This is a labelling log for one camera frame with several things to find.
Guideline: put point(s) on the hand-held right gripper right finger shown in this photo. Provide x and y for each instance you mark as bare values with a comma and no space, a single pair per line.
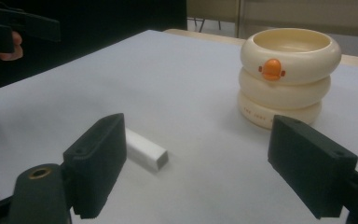
310,168

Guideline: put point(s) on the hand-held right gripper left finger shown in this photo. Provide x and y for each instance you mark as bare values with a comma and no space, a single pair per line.
98,165

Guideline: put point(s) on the white rectangular block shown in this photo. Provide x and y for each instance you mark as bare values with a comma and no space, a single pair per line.
144,151

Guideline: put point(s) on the cream ringed container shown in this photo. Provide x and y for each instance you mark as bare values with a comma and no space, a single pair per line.
287,77

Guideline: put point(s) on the metal stand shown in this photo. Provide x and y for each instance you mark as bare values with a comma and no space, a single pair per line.
206,23

